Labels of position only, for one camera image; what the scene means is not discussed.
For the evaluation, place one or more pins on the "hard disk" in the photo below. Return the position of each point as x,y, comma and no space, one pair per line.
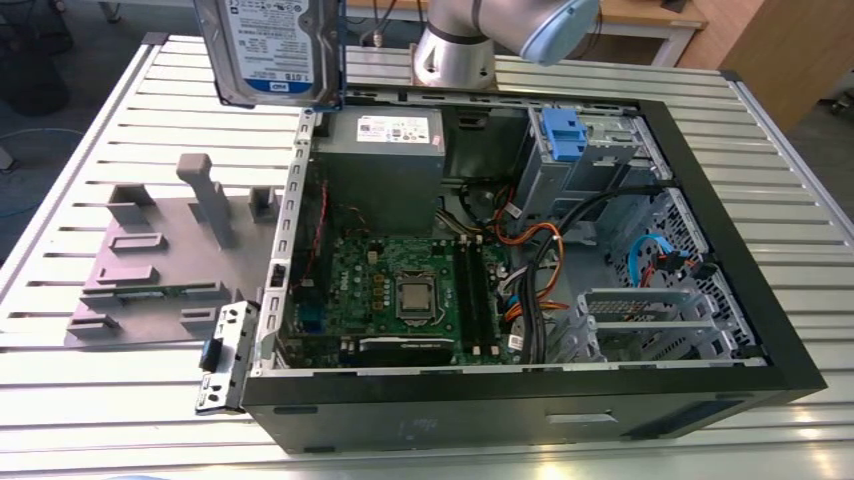
274,50

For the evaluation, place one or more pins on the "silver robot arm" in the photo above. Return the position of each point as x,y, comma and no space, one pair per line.
454,55

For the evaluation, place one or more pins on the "silver disk bay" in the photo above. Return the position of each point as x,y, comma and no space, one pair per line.
647,325

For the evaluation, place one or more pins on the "CPU socket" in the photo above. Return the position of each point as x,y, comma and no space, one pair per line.
416,275

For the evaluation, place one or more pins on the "green motherboard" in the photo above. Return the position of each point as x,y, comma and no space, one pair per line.
360,270

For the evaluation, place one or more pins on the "silver CPU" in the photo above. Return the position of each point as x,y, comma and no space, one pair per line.
416,299

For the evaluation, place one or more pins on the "grey power supply unit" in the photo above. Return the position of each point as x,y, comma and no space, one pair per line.
380,190

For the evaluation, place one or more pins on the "black RAM slot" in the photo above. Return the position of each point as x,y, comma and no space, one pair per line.
486,295
468,295

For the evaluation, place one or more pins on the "black graphics card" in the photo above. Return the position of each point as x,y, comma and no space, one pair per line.
400,350

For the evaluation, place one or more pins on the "silver drive cage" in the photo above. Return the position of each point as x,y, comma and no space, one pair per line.
554,180

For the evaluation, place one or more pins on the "black PC case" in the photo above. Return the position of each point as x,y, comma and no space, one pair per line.
467,415

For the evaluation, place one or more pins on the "grey parts rack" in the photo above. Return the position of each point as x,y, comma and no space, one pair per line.
174,260

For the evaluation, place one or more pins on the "wooden top desk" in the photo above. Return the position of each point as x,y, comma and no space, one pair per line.
667,20

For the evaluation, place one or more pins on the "wooden cabinet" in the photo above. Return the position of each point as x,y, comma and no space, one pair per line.
787,60

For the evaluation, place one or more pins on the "black office chair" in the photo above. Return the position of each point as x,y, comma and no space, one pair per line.
40,80

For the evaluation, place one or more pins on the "silver expansion slot bracket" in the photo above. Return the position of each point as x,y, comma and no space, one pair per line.
230,350

